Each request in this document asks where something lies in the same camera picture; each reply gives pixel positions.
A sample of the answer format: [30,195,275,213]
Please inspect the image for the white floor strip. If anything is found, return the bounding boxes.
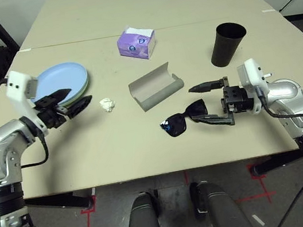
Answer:
[251,213,266,227]

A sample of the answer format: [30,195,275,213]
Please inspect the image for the white tissue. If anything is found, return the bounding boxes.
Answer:
[99,96,118,114]

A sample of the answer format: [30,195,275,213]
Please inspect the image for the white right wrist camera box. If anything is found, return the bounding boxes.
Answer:
[235,56,273,118]

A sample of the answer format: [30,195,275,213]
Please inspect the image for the blue plastic plate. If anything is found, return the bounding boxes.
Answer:
[26,59,92,109]

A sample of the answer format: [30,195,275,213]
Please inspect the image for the black sunglasses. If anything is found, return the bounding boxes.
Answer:
[156,98,212,140]

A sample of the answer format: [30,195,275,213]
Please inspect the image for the black table base bar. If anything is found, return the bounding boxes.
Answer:
[250,149,303,177]
[23,187,96,218]

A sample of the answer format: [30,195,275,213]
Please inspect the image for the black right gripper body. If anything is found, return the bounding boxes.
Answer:
[218,82,256,117]

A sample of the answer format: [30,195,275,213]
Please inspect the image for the grey robot leg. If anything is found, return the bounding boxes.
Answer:
[118,190,164,227]
[188,173,254,227]

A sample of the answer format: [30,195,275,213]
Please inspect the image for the green plastic plate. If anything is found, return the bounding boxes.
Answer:
[55,71,94,108]

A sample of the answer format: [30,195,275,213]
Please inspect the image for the grey glasses case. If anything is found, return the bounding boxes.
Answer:
[125,59,188,114]

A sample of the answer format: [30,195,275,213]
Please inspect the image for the grey robot right leg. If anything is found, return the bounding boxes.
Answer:
[188,173,254,227]

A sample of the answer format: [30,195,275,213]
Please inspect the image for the grey robot left leg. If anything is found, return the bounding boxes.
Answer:
[118,190,164,227]

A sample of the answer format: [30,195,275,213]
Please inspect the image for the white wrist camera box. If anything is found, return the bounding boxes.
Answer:
[2,66,50,142]
[235,56,273,118]

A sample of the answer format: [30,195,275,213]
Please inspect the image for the black plastic cup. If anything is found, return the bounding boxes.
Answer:
[205,19,252,70]

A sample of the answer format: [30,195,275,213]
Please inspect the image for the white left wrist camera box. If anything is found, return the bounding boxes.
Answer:
[2,66,50,142]

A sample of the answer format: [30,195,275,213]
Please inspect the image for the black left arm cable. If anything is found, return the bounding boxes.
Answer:
[0,74,52,173]

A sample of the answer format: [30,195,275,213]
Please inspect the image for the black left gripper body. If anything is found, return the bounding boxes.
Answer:
[32,94,71,133]

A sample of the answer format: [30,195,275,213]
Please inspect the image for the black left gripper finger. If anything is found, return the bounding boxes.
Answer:
[61,95,96,122]
[50,87,73,104]

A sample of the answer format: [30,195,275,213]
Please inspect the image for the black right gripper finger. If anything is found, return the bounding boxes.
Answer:
[191,108,236,133]
[187,76,230,96]

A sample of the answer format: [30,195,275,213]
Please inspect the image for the purple tissue pack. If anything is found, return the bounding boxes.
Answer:
[114,23,160,65]

